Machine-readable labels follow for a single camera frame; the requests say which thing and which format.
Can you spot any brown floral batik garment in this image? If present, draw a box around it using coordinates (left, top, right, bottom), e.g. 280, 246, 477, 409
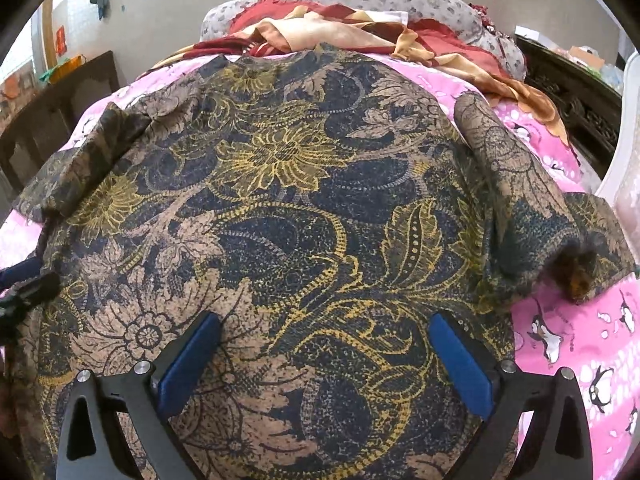
14, 47, 634, 479

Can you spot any dark wooden side table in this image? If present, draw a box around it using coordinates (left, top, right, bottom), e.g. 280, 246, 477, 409
1, 50, 120, 194

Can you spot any white ornate upholstered chair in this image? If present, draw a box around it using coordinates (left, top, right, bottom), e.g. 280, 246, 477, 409
597, 51, 639, 245

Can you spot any pink penguin blanket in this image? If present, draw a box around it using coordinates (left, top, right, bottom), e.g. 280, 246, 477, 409
1, 54, 639, 479

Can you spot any dark carved wooden cabinet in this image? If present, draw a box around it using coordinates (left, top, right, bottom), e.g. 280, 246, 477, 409
515, 36, 622, 178

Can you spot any red gold satin sheet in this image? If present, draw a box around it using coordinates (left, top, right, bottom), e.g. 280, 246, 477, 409
152, 0, 568, 143

